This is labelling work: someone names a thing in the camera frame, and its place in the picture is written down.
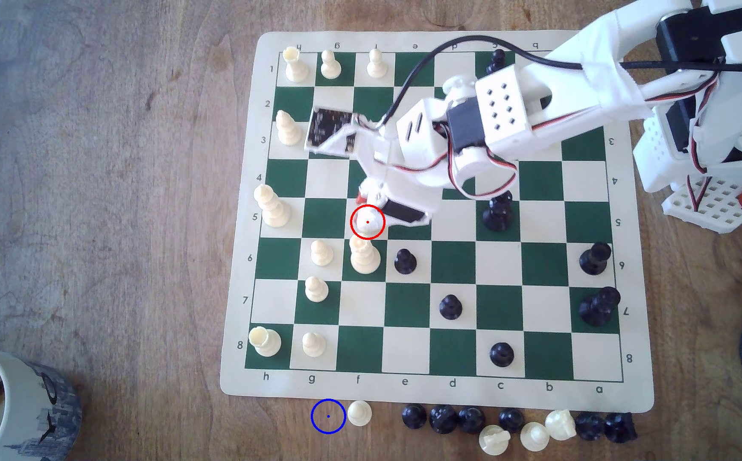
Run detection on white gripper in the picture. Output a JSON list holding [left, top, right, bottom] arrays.
[[357, 97, 454, 228]]

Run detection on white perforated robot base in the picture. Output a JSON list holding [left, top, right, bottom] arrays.
[[632, 109, 742, 234]]

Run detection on green and cream chess mat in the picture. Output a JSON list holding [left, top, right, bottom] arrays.
[[220, 30, 655, 414]]

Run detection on white chess bishop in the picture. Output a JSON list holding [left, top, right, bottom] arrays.
[[275, 109, 303, 146]]

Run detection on white chess rook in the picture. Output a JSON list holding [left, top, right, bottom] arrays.
[[248, 327, 282, 357], [283, 46, 310, 83]]

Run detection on black chess bishop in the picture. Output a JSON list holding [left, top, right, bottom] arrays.
[[579, 242, 613, 276]]

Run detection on black chess knight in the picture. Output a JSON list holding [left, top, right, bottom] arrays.
[[429, 405, 459, 435]]

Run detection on black chess king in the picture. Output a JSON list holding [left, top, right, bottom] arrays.
[[578, 286, 622, 327]]

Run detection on black knight c5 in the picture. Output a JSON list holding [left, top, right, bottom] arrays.
[[482, 191, 515, 233]]

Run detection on white mug with skyline print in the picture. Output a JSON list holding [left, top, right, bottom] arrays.
[[0, 342, 84, 461]]

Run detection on red black white servo wires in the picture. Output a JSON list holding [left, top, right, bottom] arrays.
[[686, 69, 732, 175], [681, 173, 713, 212], [384, 122, 519, 201]]

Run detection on camera circuit board with mount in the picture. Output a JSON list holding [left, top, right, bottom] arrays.
[[304, 106, 385, 158]]

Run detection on thin black camera cable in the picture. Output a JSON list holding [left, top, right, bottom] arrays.
[[377, 35, 742, 129]]

